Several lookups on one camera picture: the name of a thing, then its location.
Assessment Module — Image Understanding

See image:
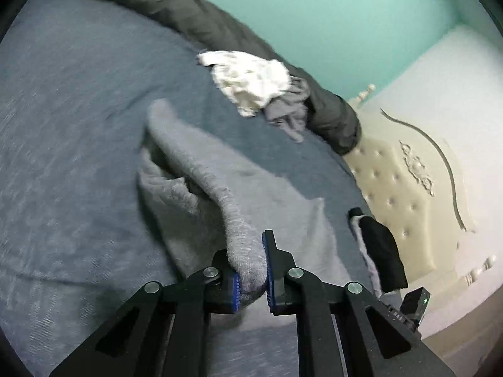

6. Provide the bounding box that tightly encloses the folded black garment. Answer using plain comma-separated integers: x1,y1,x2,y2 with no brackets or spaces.
348,207,408,293

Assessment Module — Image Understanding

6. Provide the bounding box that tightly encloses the crumpled dark grey garment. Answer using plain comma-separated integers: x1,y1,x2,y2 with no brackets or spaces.
263,76,311,144

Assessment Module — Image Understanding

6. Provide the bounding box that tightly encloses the light grey knitted sweater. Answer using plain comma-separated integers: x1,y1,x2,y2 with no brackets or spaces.
137,99,354,323

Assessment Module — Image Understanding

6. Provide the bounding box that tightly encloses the dark grey rolled duvet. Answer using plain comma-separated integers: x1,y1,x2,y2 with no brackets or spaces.
86,0,362,156

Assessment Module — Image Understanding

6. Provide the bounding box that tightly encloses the bed with blue patterned sheet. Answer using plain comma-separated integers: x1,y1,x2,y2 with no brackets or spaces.
0,0,378,377

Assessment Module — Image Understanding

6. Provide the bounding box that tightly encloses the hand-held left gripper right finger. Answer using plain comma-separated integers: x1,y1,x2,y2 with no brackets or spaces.
262,230,456,377

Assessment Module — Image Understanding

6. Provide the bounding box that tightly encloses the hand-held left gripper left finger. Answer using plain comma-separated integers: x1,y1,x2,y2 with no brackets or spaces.
49,249,241,377

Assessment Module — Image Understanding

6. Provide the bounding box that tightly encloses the cream tufted headboard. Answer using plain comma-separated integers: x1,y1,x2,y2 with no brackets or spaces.
342,84,498,287

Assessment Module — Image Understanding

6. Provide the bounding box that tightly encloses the crumpled white garment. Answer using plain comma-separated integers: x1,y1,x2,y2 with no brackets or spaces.
196,50,292,117

